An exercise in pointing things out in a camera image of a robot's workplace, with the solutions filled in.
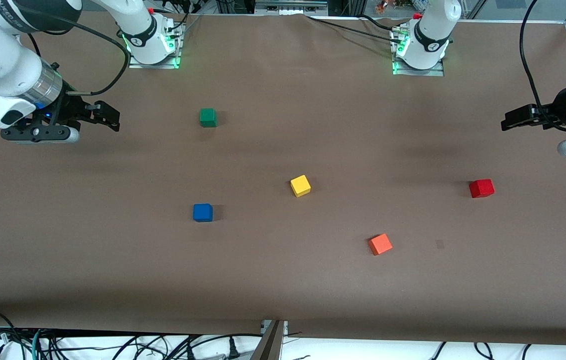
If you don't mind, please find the red wooden block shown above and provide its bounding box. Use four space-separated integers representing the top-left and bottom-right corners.
469 178 495 199

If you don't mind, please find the orange wooden block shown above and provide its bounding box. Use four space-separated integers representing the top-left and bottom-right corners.
368 233 393 256

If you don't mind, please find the yellow wooden block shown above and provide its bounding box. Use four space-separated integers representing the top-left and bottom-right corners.
290 174 312 198

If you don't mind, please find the grey power strip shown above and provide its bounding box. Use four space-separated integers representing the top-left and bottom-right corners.
255 0 328 16

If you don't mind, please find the brown table cover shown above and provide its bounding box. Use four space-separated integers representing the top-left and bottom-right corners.
0 10 566 346

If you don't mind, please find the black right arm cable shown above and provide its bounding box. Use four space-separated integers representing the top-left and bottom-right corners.
13 5 130 97

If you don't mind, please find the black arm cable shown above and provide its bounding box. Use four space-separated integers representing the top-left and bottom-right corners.
13 5 130 97
520 0 566 132

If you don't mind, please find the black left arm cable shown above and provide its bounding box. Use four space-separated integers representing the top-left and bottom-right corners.
520 0 566 132

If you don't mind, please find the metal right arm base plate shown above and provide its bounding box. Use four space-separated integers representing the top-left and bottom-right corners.
128 20 184 70

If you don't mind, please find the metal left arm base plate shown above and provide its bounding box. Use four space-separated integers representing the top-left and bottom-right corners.
391 25 446 77

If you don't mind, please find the black cable across cover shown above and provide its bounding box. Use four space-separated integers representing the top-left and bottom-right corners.
305 14 406 43

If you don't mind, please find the metal table edge bracket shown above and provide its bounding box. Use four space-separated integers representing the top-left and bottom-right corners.
261 320 289 337

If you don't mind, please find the grey slanted post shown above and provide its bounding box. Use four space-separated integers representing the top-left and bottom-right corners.
250 320 286 360

